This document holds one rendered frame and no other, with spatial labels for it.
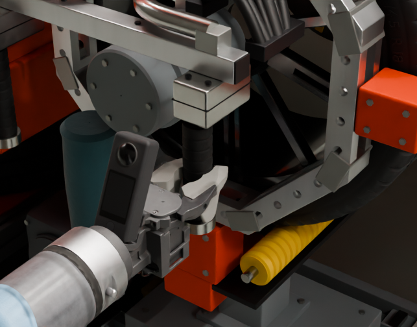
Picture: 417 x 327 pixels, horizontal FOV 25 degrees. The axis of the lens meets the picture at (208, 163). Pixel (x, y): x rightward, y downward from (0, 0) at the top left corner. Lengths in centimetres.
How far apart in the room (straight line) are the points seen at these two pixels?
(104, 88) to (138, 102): 6
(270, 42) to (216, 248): 48
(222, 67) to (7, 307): 36
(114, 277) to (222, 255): 54
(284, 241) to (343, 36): 44
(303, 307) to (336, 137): 64
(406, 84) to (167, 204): 36
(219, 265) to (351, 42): 49
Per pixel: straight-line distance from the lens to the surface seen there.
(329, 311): 186
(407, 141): 121
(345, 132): 125
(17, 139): 136
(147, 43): 112
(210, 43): 106
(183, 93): 107
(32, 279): 95
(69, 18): 120
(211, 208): 113
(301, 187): 133
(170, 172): 112
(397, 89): 122
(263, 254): 148
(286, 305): 184
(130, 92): 124
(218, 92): 107
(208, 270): 152
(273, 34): 111
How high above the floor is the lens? 145
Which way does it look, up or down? 33 degrees down
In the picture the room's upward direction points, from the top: straight up
